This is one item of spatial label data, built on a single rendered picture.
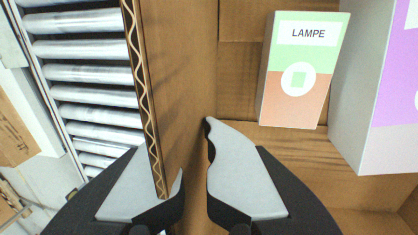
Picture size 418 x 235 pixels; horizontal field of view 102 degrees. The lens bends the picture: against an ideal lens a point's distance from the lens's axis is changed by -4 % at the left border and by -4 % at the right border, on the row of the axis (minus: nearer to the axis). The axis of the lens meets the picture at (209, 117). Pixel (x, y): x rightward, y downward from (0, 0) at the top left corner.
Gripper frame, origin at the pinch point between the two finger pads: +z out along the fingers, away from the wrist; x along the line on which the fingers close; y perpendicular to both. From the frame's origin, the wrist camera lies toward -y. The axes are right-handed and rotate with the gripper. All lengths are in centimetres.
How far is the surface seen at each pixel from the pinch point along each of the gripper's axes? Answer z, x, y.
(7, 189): 187, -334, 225
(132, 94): 33.1, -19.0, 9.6
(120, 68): 33.8, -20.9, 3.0
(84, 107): 39, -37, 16
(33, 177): 173, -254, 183
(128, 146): 35, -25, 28
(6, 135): 39, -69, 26
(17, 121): 44, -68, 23
